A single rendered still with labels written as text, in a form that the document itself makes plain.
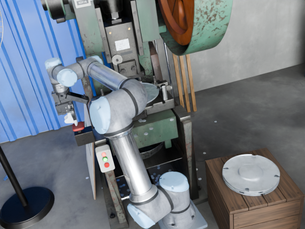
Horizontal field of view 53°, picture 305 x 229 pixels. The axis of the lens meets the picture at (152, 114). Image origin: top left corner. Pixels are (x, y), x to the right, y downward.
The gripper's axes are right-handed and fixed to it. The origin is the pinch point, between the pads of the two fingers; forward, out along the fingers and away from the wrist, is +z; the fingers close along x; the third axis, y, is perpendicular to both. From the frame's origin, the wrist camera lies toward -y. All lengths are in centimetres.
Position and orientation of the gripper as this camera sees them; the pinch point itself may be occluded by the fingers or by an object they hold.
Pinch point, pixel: (76, 123)
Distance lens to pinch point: 163.9
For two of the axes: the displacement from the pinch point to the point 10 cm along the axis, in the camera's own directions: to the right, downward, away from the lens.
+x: 2.7, 4.6, -8.5
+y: -9.5, 2.6, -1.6
